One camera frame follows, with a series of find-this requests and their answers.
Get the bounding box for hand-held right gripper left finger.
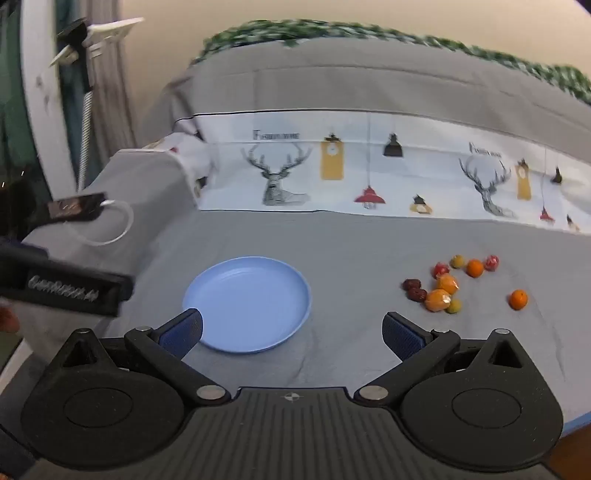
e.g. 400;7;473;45
44;308;232;407

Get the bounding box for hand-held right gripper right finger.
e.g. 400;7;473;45
353;311;532;402

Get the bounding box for plastic-wrapped orange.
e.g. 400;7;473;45
424;289;453;313
436;273;461;296

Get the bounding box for blue plastic plate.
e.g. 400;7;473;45
182;257;312;355

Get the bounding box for black smartphone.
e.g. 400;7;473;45
46;193;110;224

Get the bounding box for grey bed sheet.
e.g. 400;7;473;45
18;148;591;425

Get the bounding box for striped pole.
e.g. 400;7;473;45
76;90;95;192

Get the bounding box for teal curtain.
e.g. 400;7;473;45
0;0;28;195

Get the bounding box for black white clip holder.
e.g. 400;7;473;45
48;17;145;93

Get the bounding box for deer print quilt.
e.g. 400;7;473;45
139;34;591;232

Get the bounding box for green white knit blanket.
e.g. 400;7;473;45
191;18;591;104

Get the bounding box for white charging cable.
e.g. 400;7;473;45
65;198;134;246

